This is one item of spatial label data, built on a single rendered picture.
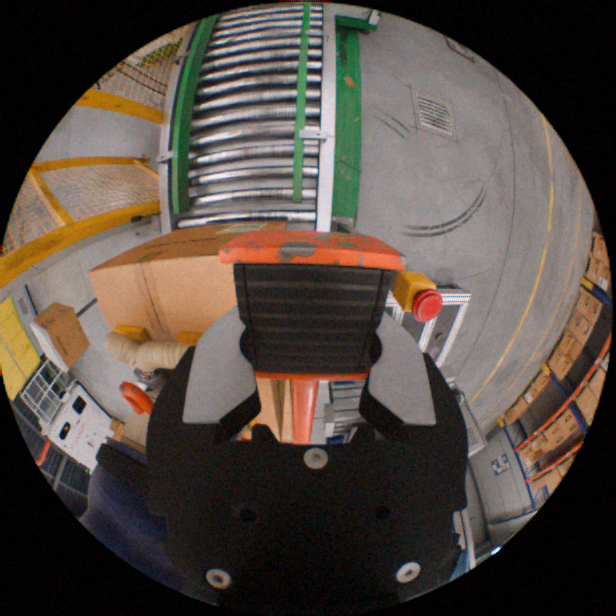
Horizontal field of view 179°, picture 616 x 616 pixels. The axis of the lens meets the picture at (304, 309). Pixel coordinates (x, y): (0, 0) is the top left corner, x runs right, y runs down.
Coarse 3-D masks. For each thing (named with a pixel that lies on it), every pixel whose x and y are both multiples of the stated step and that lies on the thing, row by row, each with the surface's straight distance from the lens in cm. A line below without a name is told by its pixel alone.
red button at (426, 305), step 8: (416, 296) 39; (424, 296) 39; (432, 296) 39; (440, 296) 41; (416, 304) 39; (424, 304) 39; (432, 304) 40; (440, 304) 41; (416, 312) 39; (424, 312) 40; (432, 312) 41; (424, 320) 41
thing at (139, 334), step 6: (120, 324) 49; (120, 330) 47; (126, 330) 45; (132, 330) 44; (138, 330) 42; (144, 330) 42; (132, 336) 45; (138, 336) 43; (144, 336) 42; (138, 342) 44
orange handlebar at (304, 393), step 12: (120, 384) 36; (132, 384) 34; (300, 384) 16; (312, 384) 16; (132, 396) 33; (144, 396) 33; (300, 396) 17; (312, 396) 17; (144, 408) 35; (300, 408) 19; (312, 408) 19; (300, 420) 21; (312, 420) 21; (300, 432) 24
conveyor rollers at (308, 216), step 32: (224, 32) 133; (256, 32) 124; (288, 32) 120; (224, 64) 114; (256, 64) 104; (288, 64) 101; (320, 64) 101; (256, 96) 93; (288, 96) 91; (192, 128) 98; (256, 128) 85; (288, 128) 83; (192, 160) 92; (224, 160) 87; (224, 192) 84; (256, 192) 79; (288, 192) 77; (192, 224) 91
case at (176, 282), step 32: (224, 224) 67; (256, 224) 58; (128, 256) 46; (160, 256) 34; (192, 256) 29; (96, 288) 51; (128, 288) 40; (160, 288) 34; (192, 288) 30; (224, 288) 28; (128, 320) 46; (160, 320) 38; (192, 320) 34
